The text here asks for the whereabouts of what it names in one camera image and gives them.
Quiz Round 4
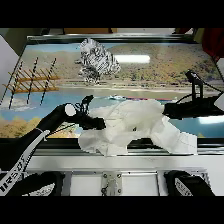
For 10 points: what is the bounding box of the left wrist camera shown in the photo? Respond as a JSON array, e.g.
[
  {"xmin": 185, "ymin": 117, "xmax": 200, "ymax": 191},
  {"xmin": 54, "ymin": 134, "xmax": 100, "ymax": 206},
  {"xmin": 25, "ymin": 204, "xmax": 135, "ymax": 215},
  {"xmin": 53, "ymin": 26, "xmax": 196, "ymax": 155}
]
[{"xmin": 75, "ymin": 94, "xmax": 95, "ymax": 116}]

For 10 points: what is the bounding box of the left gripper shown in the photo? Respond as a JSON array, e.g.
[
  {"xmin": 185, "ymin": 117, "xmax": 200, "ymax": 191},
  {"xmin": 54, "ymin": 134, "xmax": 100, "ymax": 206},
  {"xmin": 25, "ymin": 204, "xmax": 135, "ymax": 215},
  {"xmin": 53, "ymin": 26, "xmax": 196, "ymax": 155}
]
[{"xmin": 77, "ymin": 114, "xmax": 107, "ymax": 132}]

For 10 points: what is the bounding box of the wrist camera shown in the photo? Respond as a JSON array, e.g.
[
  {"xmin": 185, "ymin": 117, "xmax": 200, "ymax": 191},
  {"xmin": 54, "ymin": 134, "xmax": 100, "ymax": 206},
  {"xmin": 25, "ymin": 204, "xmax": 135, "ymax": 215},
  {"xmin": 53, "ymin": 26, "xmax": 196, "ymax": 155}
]
[
  {"xmin": 75, "ymin": 94, "xmax": 95, "ymax": 116},
  {"xmin": 184, "ymin": 69, "xmax": 205, "ymax": 103}
]

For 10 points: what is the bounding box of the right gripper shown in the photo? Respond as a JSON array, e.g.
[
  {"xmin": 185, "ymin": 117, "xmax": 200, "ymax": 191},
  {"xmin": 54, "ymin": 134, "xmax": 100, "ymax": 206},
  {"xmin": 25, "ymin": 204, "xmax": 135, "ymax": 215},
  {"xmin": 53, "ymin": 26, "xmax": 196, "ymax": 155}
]
[{"xmin": 162, "ymin": 102, "xmax": 190, "ymax": 121}]

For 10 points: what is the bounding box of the silver frame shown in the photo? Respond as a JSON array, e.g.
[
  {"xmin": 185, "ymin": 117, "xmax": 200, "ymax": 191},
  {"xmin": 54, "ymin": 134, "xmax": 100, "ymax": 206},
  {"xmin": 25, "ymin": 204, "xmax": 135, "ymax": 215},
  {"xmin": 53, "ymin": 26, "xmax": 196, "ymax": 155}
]
[{"xmin": 25, "ymin": 146, "xmax": 224, "ymax": 197}]

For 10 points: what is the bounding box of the black cable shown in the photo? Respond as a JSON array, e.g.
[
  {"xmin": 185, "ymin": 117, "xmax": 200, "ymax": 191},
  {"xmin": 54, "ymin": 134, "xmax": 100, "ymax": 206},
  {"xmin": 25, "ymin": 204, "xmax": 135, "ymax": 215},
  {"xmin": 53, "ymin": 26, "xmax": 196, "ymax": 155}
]
[{"xmin": 199, "ymin": 79, "xmax": 224, "ymax": 94}]

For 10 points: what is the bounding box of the white shirt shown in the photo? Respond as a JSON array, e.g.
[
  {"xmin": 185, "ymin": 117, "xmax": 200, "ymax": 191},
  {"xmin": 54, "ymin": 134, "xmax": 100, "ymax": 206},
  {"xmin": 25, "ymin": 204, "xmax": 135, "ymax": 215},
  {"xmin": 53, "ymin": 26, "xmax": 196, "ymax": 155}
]
[{"xmin": 77, "ymin": 98, "xmax": 199, "ymax": 157}]

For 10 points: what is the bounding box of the red garment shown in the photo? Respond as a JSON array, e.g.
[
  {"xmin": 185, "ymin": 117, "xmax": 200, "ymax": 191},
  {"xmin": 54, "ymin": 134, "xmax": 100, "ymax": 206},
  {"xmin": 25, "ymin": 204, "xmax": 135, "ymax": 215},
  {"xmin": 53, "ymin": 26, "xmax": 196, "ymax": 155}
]
[{"xmin": 201, "ymin": 27, "xmax": 224, "ymax": 63}]

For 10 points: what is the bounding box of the brown clothes hanger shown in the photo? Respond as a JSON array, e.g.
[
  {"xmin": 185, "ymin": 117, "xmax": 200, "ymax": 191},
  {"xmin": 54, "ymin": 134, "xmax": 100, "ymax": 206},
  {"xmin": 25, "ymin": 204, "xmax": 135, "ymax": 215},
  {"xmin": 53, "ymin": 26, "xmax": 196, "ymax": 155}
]
[
  {"xmin": 7, "ymin": 67, "xmax": 62, "ymax": 84},
  {"xmin": 2, "ymin": 79, "xmax": 60, "ymax": 95}
]

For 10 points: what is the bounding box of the black and white striped garment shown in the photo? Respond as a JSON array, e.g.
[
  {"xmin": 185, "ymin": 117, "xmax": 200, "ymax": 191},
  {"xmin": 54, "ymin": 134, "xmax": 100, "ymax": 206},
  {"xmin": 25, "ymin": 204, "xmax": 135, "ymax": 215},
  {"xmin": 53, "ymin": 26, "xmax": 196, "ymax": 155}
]
[{"xmin": 77, "ymin": 37, "xmax": 122, "ymax": 85}]

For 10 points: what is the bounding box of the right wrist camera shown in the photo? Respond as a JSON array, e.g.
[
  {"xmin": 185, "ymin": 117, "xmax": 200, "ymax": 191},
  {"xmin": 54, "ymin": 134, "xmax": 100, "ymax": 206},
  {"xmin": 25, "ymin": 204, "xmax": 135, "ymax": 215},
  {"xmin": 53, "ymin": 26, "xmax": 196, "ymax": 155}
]
[{"xmin": 184, "ymin": 69, "xmax": 205, "ymax": 103}]

